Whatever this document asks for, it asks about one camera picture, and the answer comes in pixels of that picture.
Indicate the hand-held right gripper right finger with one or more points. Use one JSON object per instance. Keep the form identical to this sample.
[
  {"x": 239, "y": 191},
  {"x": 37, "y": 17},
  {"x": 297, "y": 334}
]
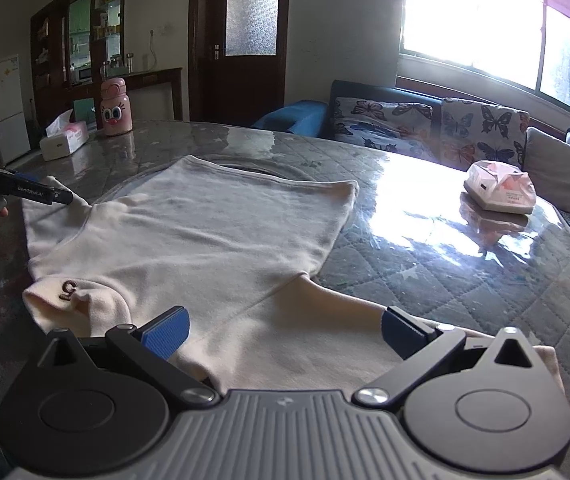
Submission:
[{"x": 397, "y": 332}]

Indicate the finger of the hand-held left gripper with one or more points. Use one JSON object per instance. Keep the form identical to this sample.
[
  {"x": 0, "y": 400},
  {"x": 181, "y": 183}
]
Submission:
[{"x": 35, "y": 191}]

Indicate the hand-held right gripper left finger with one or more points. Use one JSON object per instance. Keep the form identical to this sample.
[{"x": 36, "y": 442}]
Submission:
[{"x": 167, "y": 332}]

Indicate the cream shirt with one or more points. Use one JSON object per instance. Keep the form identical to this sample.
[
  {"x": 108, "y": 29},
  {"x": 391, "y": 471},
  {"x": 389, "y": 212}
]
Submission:
[{"x": 205, "y": 240}]

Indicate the rectangular white tissue pack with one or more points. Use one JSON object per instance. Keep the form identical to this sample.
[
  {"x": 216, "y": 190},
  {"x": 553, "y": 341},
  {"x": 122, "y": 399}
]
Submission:
[{"x": 65, "y": 140}]

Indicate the white fridge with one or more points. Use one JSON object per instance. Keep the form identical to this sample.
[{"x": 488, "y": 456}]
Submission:
[{"x": 7, "y": 105}]

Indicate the teal box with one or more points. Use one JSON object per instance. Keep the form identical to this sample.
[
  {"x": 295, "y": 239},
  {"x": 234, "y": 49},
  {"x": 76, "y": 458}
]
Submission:
[{"x": 84, "y": 112}]

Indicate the pink cartoon face bottle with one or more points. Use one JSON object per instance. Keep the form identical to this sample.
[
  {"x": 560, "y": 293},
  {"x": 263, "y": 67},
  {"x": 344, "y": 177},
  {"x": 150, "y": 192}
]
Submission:
[{"x": 114, "y": 107}]

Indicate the wooden display cabinet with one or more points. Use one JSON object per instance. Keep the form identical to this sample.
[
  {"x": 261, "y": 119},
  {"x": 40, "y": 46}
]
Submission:
[{"x": 55, "y": 35}]

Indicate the dark wooden sideboard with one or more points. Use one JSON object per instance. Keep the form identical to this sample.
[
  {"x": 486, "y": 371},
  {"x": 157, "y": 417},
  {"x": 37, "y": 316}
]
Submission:
[{"x": 160, "y": 85}]

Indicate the pink patterned tissue pack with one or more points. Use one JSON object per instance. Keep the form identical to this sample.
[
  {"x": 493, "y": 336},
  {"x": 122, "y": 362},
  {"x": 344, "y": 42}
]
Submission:
[{"x": 497, "y": 187}]

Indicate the round black induction cooktop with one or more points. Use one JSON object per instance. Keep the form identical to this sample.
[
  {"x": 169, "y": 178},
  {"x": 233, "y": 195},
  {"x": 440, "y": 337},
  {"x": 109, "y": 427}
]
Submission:
[{"x": 260, "y": 171}]

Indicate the butterfly print cushion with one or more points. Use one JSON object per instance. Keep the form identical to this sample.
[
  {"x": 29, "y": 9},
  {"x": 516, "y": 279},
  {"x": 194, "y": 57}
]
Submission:
[
  {"x": 380, "y": 122},
  {"x": 485, "y": 130}
]

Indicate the dark wooden glass door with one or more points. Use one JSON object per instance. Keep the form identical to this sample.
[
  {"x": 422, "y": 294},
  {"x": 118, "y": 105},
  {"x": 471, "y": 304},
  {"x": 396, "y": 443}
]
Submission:
[{"x": 205, "y": 60}]

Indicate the grey pillow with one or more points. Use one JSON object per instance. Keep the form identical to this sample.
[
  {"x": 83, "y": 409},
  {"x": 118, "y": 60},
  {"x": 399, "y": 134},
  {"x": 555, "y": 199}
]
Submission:
[{"x": 555, "y": 175}]

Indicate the blue corner sofa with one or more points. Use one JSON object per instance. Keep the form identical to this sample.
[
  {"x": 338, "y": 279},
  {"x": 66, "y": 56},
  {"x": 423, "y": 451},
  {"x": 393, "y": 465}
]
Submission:
[{"x": 295, "y": 115}]

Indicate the window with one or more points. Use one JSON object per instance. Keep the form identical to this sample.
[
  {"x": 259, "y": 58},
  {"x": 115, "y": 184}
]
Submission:
[{"x": 475, "y": 15}]

